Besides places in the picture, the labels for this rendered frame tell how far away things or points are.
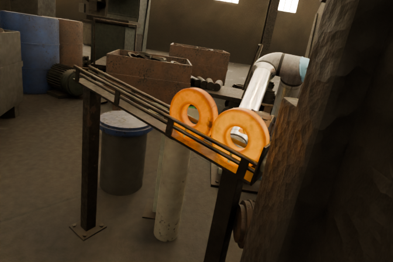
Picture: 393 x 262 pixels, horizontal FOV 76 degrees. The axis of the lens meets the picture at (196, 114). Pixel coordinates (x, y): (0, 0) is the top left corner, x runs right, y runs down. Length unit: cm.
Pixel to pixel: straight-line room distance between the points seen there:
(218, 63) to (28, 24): 270
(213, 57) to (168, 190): 345
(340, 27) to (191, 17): 1221
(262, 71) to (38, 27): 271
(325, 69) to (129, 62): 268
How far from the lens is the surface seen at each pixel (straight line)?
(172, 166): 110
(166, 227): 128
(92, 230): 139
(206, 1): 1247
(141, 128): 140
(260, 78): 122
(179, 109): 74
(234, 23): 1249
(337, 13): 25
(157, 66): 284
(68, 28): 389
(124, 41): 531
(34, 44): 343
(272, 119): 76
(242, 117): 64
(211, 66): 441
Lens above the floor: 94
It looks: 17 degrees down
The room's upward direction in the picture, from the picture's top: 9 degrees clockwise
